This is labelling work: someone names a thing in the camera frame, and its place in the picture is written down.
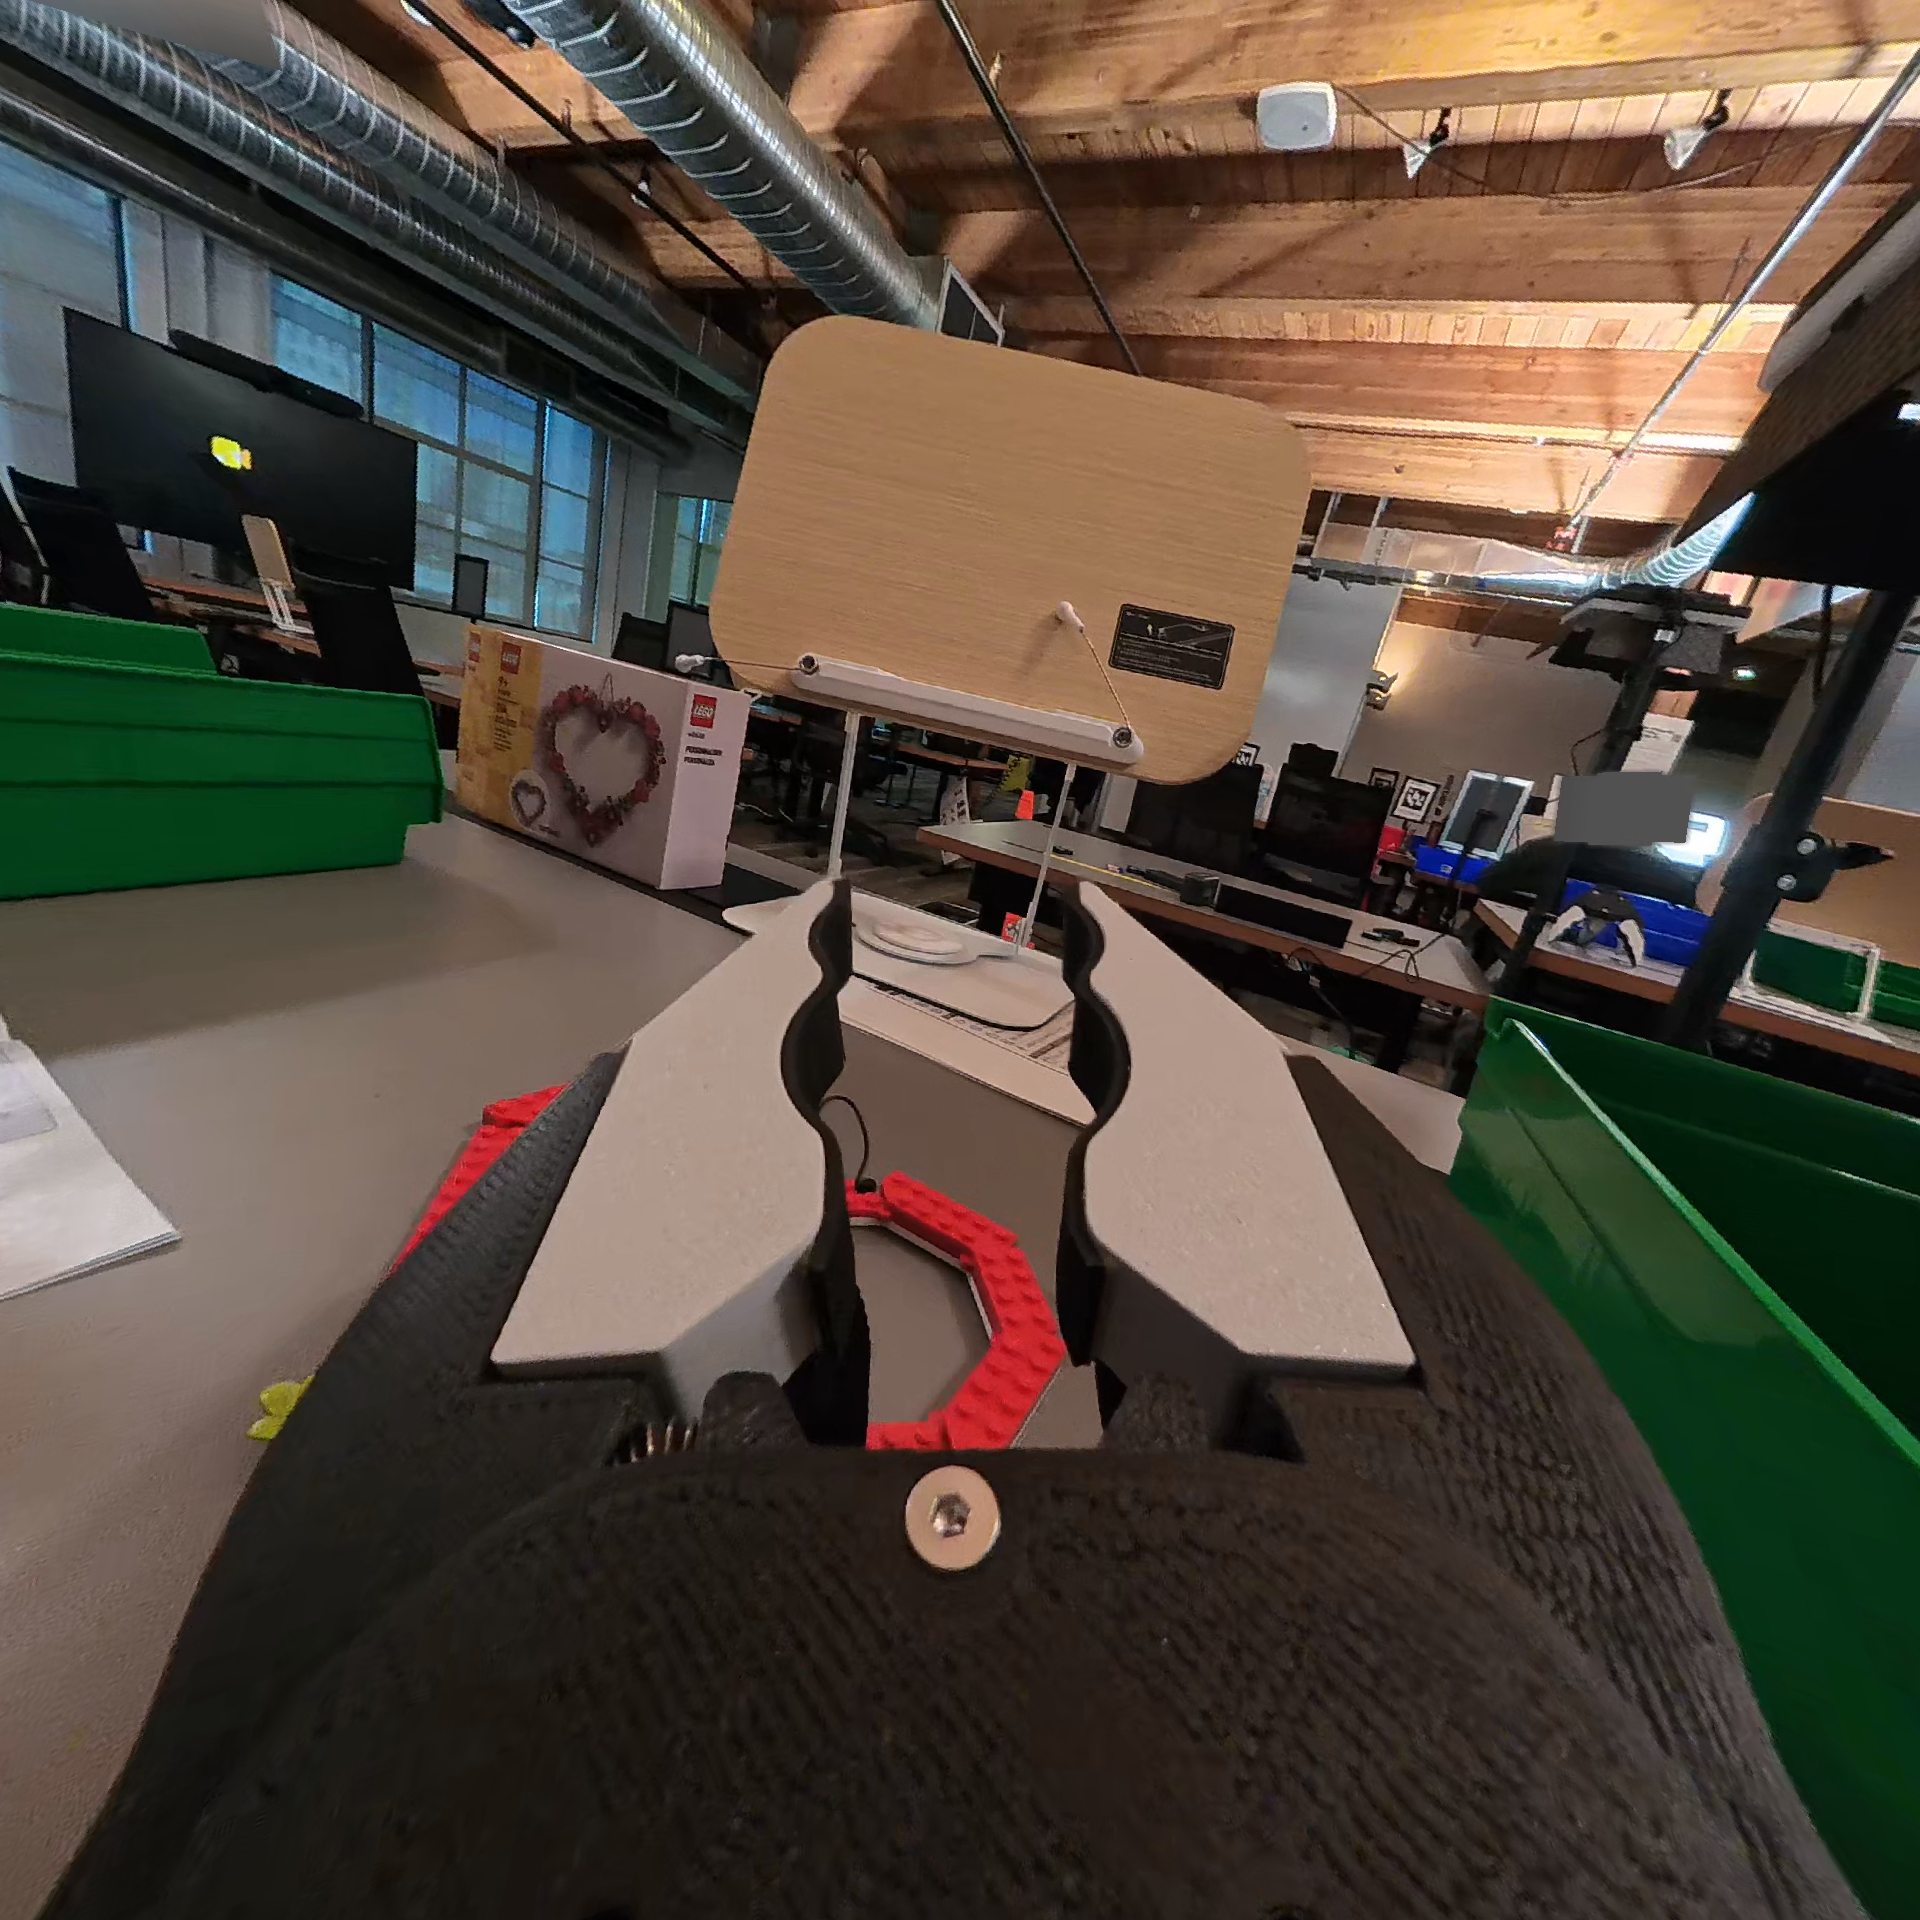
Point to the white framed tablet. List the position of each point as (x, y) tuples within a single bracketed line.
[(1488, 809)]

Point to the large black screen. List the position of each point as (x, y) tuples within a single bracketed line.
[(241, 450)]

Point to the black keyboard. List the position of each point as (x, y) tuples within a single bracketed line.
[(1283, 912)]

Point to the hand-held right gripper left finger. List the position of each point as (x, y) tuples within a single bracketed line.
[(661, 1200)]

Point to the green plastic bin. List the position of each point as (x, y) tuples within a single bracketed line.
[(106, 639), (194, 796), (1694, 1349)]

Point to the black tripod stand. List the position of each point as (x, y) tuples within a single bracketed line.
[(1642, 628), (1800, 779)]

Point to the lime green lego piece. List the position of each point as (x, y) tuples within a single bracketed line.
[(281, 1407)]

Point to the red lego heart frame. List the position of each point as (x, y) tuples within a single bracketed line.
[(1027, 1319)]

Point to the silver ventilation duct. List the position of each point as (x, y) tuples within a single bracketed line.
[(375, 148), (751, 136)]

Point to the lego instruction booklet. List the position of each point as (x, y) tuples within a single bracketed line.
[(67, 1200)]

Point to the ceiling spot lamp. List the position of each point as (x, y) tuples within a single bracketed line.
[(1424, 147), (1691, 137)]

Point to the black computer monitor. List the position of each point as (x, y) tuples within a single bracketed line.
[(1329, 833), (1193, 820)]

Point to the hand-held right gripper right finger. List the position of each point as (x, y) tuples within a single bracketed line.
[(1237, 1200)]

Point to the white ceiling access point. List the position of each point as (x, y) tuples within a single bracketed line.
[(1299, 117)]

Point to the black office chair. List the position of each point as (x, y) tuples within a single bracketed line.
[(360, 628), (83, 547)]

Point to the wooden office desk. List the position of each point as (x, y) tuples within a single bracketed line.
[(1410, 960)]

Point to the lego set box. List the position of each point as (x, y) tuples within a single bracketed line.
[(599, 749)]

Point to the blue plastic bin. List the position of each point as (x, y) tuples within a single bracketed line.
[(1448, 863), (1674, 922)]

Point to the black white device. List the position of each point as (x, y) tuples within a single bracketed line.
[(1593, 917)]

